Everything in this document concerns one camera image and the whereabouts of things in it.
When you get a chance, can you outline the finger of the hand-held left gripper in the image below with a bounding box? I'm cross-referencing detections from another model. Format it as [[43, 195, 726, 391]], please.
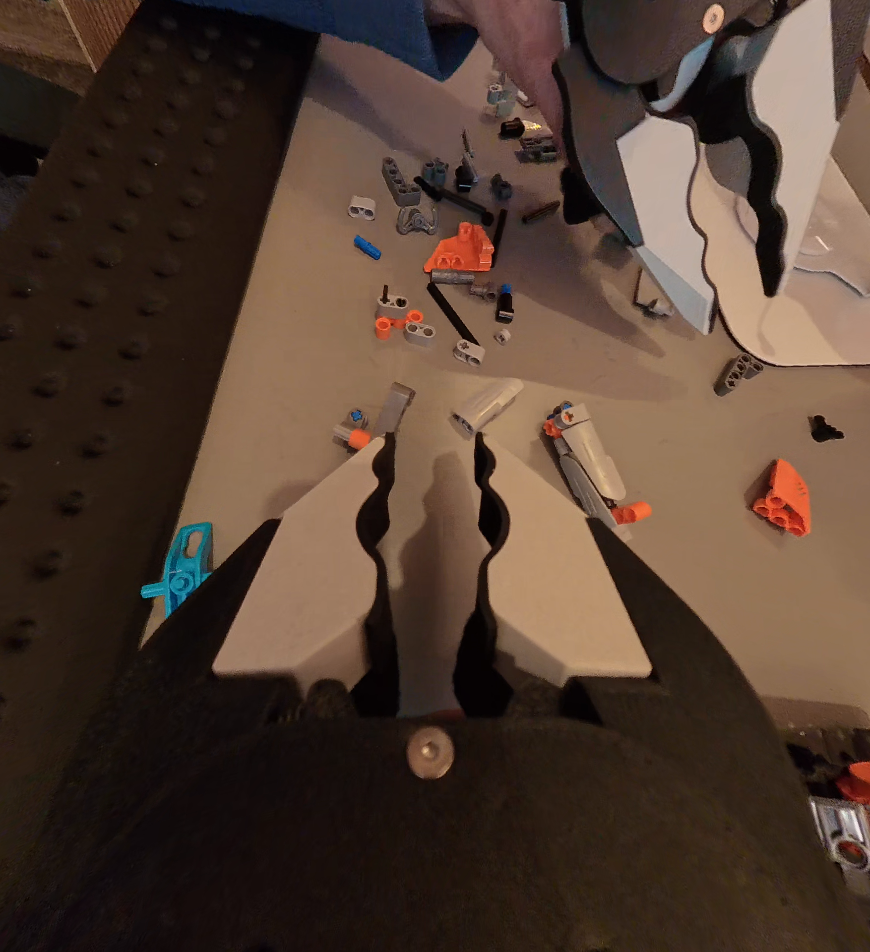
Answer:
[[616, 114, 722, 337], [697, 0, 853, 298]]

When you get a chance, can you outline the black dimpled mat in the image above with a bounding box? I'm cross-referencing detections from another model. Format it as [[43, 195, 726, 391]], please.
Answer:
[[0, 0, 320, 952]]

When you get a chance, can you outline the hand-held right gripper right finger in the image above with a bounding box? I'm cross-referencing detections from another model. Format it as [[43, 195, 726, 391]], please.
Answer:
[[453, 431, 653, 716]]

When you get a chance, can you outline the tracked toy robot vehicle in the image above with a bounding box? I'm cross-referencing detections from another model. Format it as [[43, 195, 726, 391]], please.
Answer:
[[785, 729, 870, 952]]

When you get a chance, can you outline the dark grey three-hole beam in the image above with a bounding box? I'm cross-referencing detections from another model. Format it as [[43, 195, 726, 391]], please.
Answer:
[[714, 353, 765, 397]]

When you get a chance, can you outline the person's left hand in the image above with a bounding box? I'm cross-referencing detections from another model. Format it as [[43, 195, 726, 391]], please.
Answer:
[[450, 0, 566, 142]]

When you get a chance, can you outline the light grey curved panel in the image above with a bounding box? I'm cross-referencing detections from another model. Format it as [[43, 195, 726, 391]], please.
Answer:
[[451, 378, 524, 434]]

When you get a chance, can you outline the dark grey connector cluster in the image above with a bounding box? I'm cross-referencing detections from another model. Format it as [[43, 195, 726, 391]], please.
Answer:
[[518, 119, 559, 163]]

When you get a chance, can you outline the orange wedge brick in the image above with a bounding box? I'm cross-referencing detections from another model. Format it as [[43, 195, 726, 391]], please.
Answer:
[[752, 459, 811, 536]]

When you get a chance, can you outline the grey beam assembly orange bush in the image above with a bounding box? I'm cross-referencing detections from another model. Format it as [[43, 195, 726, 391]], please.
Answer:
[[333, 381, 417, 452]]

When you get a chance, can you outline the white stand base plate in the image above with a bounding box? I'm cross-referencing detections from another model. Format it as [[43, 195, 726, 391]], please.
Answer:
[[718, 156, 870, 367]]

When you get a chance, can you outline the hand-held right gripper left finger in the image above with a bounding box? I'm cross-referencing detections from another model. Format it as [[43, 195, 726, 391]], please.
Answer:
[[212, 435, 400, 716]]

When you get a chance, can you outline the cyan plastic separator tool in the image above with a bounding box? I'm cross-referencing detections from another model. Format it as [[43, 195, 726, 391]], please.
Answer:
[[141, 523, 214, 618]]

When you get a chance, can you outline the long black axle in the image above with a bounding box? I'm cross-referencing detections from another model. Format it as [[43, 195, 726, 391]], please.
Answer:
[[414, 176, 494, 226], [428, 281, 479, 345]]

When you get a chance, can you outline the grey panel assembly orange connector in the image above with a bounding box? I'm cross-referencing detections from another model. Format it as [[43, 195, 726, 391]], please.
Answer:
[[544, 402, 653, 531]]

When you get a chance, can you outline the large orange angular brick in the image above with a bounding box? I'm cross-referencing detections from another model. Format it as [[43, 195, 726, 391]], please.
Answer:
[[424, 222, 496, 275]]

